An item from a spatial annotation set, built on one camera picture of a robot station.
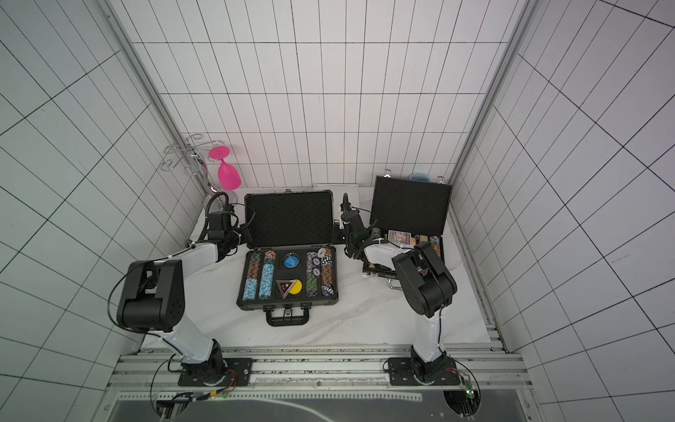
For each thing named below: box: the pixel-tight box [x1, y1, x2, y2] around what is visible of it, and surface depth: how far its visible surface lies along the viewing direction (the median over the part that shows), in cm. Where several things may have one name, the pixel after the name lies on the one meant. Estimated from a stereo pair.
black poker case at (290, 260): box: [236, 189, 339, 327], surface depth 92 cm
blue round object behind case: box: [409, 171, 431, 182], surface depth 118 cm
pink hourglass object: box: [209, 145, 242, 191], surface depth 102 cm
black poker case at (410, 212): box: [362, 175, 453, 278], surface depth 101 cm
